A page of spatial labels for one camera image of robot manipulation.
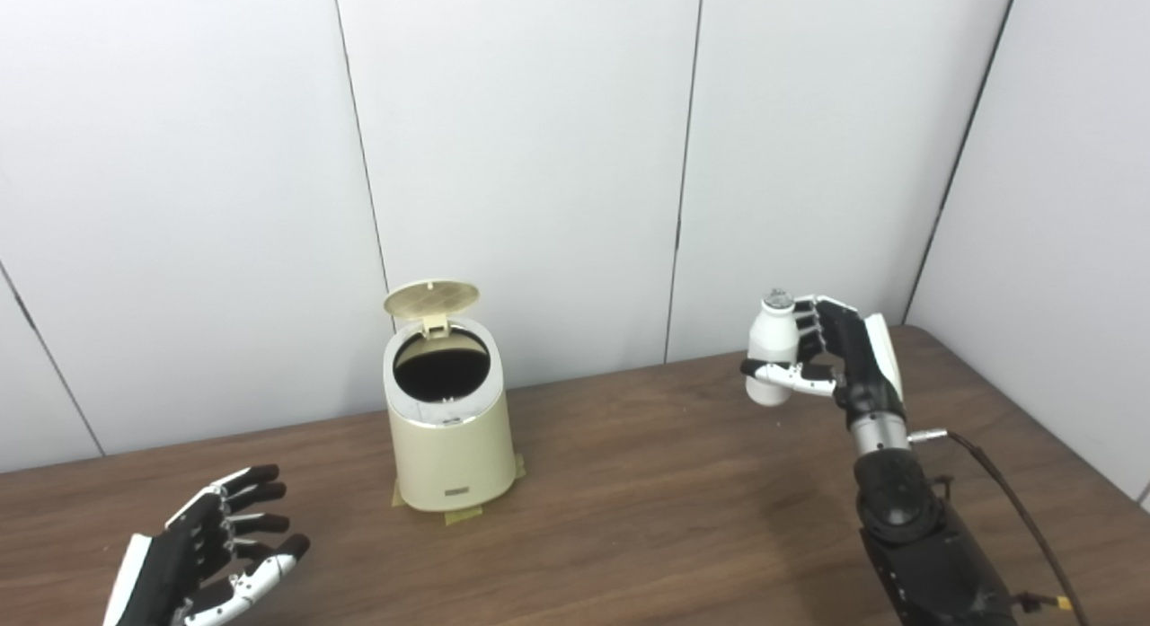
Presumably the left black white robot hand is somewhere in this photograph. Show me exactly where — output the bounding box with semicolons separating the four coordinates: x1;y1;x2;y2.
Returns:
102;464;312;626

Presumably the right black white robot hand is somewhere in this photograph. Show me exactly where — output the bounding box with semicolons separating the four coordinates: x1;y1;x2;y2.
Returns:
740;295;907;422

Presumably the small white plastic bottle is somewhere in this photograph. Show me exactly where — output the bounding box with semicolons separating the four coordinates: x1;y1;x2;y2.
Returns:
745;289;801;407

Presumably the cream-colored bin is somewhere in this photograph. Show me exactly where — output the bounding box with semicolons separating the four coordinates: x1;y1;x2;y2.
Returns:
383;316;519;512

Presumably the round cream bin lid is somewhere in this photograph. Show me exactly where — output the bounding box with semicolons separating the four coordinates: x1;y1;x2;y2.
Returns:
384;280;481;339

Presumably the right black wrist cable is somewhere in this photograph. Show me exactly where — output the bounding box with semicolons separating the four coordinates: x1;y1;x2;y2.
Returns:
907;428;1093;626

